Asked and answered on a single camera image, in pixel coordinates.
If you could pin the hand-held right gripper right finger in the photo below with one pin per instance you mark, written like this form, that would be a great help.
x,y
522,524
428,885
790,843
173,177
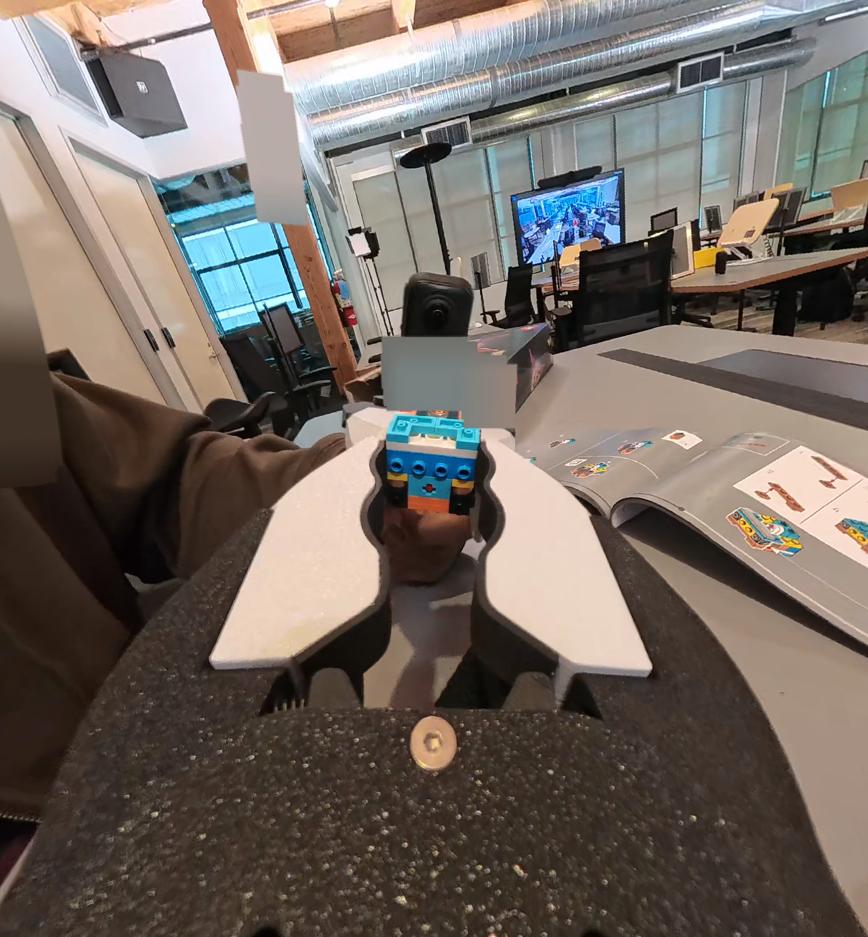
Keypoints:
x,y
551,578

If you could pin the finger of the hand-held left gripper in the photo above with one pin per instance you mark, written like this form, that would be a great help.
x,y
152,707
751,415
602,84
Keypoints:
x,y
360,426
503,438

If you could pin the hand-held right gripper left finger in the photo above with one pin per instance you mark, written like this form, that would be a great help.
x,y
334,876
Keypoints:
x,y
309,571

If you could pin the multicoloured brick model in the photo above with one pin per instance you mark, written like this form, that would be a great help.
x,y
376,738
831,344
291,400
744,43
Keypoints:
x,y
430,468

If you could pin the person's left forearm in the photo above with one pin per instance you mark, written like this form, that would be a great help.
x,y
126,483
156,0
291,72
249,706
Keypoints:
x,y
221,483

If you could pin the grey desk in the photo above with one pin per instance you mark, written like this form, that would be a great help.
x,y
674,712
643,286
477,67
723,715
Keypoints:
x,y
697,622

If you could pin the wood-edged desk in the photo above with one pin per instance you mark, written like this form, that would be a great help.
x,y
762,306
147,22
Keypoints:
x,y
770,267

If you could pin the person's left hand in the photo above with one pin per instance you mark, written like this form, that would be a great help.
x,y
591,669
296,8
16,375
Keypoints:
x,y
419,545

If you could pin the dark printed toy box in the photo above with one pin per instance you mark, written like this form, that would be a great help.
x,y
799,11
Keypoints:
x,y
532,359

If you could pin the red fire extinguisher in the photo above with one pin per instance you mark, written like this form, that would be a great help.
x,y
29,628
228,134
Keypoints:
x,y
346,300

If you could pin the light panel on stand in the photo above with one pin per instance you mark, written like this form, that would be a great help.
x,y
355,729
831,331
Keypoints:
x,y
363,243

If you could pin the monitor on easel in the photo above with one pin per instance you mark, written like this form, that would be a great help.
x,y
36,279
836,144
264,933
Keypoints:
x,y
281,333

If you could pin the grey instruction booklet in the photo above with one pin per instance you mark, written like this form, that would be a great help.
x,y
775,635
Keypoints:
x,y
697,476

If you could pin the black video bar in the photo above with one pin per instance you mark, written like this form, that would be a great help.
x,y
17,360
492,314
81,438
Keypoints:
x,y
569,176

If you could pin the black mesh office chair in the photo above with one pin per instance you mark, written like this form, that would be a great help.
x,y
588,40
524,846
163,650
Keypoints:
x,y
624,285

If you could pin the white double door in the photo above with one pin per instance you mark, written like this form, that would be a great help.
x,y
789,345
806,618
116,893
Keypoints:
x,y
148,278

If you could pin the yellow box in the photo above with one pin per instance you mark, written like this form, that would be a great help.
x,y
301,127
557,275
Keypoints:
x,y
708,262

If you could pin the person's brown jacket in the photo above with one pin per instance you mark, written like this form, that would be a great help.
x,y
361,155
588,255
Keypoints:
x,y
31,659

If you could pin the wooden laptop stand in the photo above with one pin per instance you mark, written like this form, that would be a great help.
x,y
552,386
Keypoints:
x,y
748,223

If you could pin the wooden post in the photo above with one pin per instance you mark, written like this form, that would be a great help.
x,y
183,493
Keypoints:
x,y
315,278

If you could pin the large wall screen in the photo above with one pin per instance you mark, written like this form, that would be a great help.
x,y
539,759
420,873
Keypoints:
x,y
565,219

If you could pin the silver ventilation duct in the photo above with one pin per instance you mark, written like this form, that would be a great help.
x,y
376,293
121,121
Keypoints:
x,y
478,66

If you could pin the black wall speaker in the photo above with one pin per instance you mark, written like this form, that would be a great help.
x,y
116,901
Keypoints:
x,y
137,91

